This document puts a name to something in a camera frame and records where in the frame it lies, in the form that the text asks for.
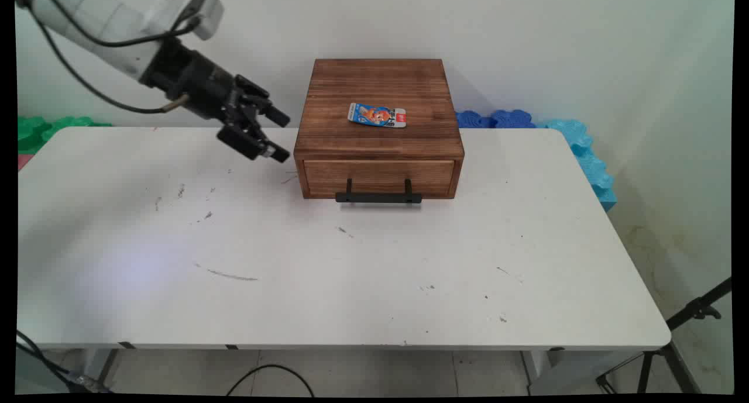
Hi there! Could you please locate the long black cable metal plug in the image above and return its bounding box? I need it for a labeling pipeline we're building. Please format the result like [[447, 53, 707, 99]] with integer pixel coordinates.
[[22, 4, 191, 114]]

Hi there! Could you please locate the black metal drawer handle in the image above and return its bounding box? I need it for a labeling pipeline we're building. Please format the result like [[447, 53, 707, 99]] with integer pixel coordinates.
[[335, 178, 423, 205]]

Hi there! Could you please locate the green foam mat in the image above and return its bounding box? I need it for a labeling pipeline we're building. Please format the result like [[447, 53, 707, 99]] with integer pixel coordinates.
[[18, 116, 113, 156]]

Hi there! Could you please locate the white table leg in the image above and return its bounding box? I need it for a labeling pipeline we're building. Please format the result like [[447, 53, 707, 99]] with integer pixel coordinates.
[[520, 349, 565, 395], [87, 349, 122, 387]]

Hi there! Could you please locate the light blue foam mat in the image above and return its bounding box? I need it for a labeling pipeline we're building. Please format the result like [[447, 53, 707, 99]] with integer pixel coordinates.
[[535, 119, 619, 212]]

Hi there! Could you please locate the black looped floor cable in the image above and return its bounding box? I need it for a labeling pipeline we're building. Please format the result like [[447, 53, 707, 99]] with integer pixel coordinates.
[[226, 364, 315, 397]]

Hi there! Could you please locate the brown wooden cabinet box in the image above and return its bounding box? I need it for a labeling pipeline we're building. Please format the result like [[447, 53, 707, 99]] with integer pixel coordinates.
[[294, 58, 466, 200]]

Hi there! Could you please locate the black floor cable bundle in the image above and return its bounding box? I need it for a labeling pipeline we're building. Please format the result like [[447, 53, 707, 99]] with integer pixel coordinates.
[[16, 329, 113, 393]]

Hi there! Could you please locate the blue snack packet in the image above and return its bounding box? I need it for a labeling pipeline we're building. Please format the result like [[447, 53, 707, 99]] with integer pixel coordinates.
[[348, 102, 407, 129]]

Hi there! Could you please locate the black tripod stand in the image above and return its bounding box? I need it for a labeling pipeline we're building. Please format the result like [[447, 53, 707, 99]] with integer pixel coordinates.
[[596, 277, 733, 395]]

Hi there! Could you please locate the short black arm cable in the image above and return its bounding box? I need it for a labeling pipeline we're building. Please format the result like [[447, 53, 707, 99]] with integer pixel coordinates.
[[42, 0, 202, 48]]

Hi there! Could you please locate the wooden cabinet door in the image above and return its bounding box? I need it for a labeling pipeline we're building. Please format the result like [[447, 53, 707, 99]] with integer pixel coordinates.
[[303, 159, 456, 199]]

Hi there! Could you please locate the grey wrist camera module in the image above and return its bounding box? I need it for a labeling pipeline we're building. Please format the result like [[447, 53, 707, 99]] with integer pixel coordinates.
[[186, 0, 225, 41]]

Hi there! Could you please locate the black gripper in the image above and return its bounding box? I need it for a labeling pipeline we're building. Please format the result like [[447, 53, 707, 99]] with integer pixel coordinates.
[[139, 37, 291, 163]]

